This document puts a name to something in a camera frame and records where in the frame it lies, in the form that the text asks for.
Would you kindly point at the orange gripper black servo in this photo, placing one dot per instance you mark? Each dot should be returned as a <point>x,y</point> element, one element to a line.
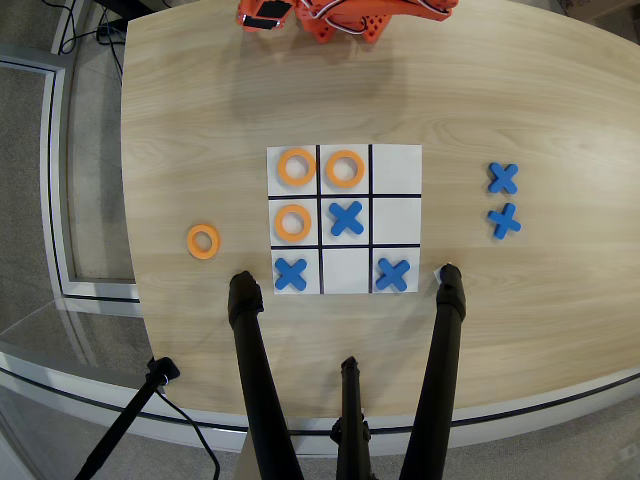
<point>259,23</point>

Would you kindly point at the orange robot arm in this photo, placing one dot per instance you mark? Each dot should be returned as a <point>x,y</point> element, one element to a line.
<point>345,25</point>

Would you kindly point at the white tic-tac-toe grid board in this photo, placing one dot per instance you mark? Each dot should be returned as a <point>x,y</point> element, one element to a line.
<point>397,170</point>

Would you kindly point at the blue foam cross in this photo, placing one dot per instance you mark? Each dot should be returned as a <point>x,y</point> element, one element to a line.
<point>503,178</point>
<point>504,221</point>
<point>346,218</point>
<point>291,274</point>
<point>393,275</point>

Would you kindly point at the small white tape piece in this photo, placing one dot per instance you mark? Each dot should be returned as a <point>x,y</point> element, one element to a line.
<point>436,274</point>

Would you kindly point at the short black tripod leg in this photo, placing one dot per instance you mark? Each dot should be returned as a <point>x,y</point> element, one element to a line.
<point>351,400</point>

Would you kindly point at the thin black stand pole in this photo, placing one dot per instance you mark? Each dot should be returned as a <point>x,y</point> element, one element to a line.
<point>125,425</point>

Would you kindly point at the grey metal floor frame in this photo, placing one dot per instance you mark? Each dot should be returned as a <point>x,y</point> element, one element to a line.
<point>57,200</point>

